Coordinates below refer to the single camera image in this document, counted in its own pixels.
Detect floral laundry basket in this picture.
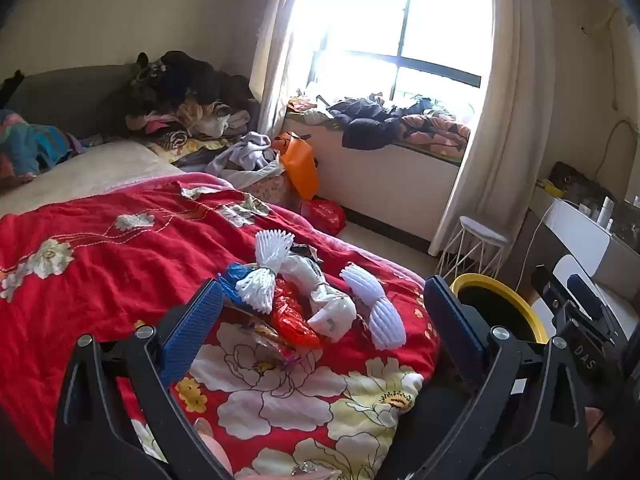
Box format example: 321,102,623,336
235,160,301,211

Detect white plastic wrapper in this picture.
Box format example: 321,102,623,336
282,255,357,343

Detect colourful teal clothes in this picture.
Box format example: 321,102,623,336
0,109,86,181

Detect wall cable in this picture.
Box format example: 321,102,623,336
600,117,640,181

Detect red foam net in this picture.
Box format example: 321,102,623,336
272,280,321,351

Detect white desk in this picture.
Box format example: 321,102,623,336
530,180,640,291

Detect black jacket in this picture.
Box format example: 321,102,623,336
327,97,401,151

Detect white wire stool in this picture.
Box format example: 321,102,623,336
435,216,511,286

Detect blue wrapper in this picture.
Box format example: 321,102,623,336
217,262,261,311

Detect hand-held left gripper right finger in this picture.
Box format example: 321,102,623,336
400,275,608,480

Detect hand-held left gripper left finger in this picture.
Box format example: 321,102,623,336
54,279,236,480

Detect pile of clothes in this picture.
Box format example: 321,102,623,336
125,50,261,161

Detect red floral blanket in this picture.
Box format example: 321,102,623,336
0,172,441,480

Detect grey headboard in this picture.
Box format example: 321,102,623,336
5,64,151,141

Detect white cable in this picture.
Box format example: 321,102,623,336
515,205,551,286

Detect dark bag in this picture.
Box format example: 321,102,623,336
547,161,601,201

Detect cream bed sheet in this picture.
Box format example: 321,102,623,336
0,140,186,216

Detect white foam net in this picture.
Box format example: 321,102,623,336
235,230,293,313
340,262,406,351

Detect yellow-rimmed bin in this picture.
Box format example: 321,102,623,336
450,273,548,346

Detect dark brown snack wrapper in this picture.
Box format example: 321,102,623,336
290,244,321,266

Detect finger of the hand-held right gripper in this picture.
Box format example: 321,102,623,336
531,264,568,321
565,275,613,331

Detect colourful snack wrapper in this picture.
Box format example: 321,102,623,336
225,310,301,368

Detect cream curtain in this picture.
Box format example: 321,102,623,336
430,0,556,256
248,0,311,136

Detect window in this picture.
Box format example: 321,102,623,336
295,0,488,106

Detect pale grey garment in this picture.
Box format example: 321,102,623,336
207,131,281,173

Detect orange bag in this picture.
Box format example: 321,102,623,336
272,131,321,201

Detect red plastic bag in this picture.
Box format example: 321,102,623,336
300,199,347,235

